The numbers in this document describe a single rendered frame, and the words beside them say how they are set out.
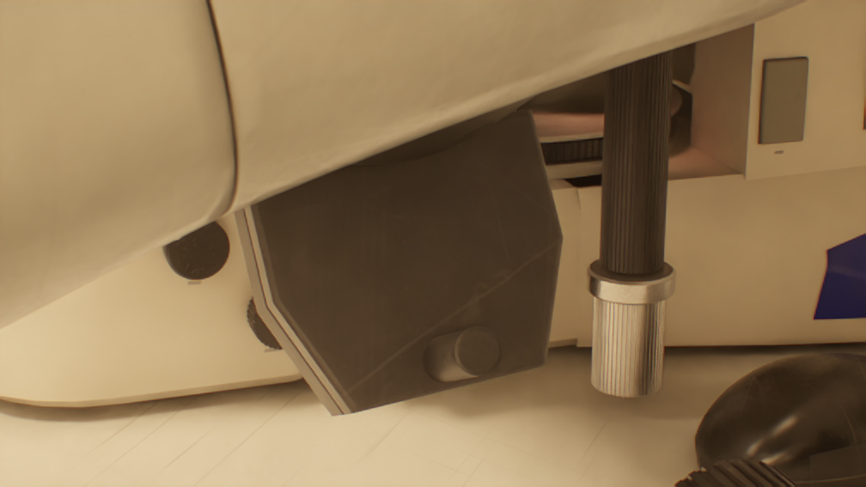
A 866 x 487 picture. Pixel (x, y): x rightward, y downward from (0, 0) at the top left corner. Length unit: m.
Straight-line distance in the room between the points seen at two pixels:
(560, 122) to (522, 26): 0.55
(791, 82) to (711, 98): 0.04
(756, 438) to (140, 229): 0.45
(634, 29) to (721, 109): 0.55
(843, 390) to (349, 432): 0.18
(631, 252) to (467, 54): 0.46
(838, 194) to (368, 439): 0.23
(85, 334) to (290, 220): 0.32
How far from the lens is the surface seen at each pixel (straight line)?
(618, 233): 0.62
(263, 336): 0.64
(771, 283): 0.70
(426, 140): 0.30
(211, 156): 0.15
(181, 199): 0.16
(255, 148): 0.16
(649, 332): 0.63
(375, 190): 0.33
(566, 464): 0.61
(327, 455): 0.61
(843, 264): 0.71
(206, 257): 0.62
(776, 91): 0.70
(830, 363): 0.61
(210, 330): 0.65
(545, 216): 0.34
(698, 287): 0.70
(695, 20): 0.18
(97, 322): 0.64
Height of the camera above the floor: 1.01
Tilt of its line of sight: 18 degrees down
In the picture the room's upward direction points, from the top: straight up
